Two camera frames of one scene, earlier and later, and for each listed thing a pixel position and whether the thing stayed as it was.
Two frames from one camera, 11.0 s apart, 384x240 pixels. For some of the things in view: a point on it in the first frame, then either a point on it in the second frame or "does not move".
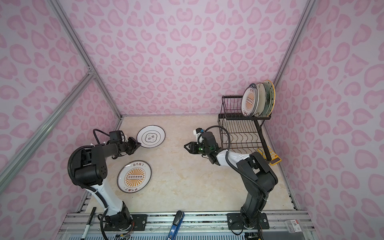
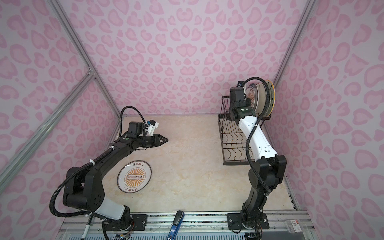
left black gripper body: x=131 y=146 -> x=150 y=141
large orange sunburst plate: x=134 y=176 does not move
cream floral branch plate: x=262 y=103 does not move
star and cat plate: x=270 y=98 does not move
